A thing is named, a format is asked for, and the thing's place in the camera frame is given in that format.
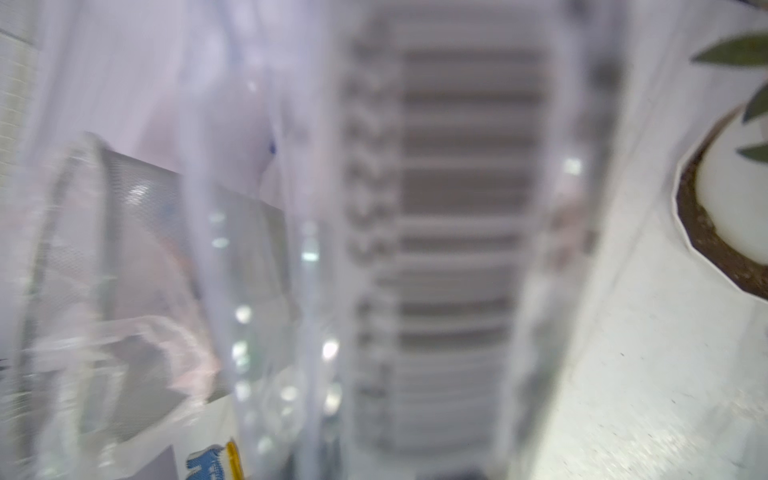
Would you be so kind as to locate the clear bottle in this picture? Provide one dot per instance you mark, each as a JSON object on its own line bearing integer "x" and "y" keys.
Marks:
{"x": 392, "y": 206}

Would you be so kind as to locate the grey mesh waste bin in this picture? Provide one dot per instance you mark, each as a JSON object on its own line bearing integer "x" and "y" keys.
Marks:
{"x": 239, "y": 251}

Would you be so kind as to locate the blue dotted work glove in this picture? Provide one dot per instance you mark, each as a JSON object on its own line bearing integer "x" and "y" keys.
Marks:
{"x": 216, "y": 462}

